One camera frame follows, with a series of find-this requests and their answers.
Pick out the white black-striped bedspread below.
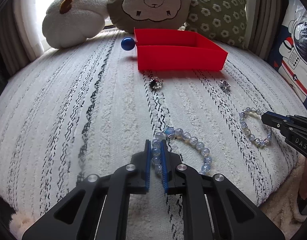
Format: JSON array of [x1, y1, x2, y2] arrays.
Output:
[[0, 30, 307, 239]]

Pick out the green daisy pattern pillow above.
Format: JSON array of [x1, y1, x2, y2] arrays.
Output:
[[185, 0, 247, 49]]

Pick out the red plastic tray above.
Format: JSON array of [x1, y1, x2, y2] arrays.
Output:
[[134, 29, 228, 72]]

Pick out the blue beaded star bracelet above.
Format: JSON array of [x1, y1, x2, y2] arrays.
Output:
[[151, 126, 213, 176]]

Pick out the silver ring on bedspread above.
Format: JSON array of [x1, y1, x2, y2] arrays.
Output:
[[148, 76, 164, 91]]

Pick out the astronaut print pillow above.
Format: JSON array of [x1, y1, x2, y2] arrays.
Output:
[[268, 0, 307, 110]]

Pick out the blue ball knob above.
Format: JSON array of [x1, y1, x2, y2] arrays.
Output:
[[120, 37, 136, 51]]

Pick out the white pumpkin plush cushion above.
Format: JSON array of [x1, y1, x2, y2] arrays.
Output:
[[42, 0, 108, 49]]

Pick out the pale blue beaded bracelet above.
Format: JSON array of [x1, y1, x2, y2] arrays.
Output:
[[239, 107, 272, 147]]

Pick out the small silver star ring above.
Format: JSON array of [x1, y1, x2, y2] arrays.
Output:
[[219, 79, 232, 94]]

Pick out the round beige sheep cushion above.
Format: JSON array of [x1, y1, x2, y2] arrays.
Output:
[[107, 0, 191, 33]]

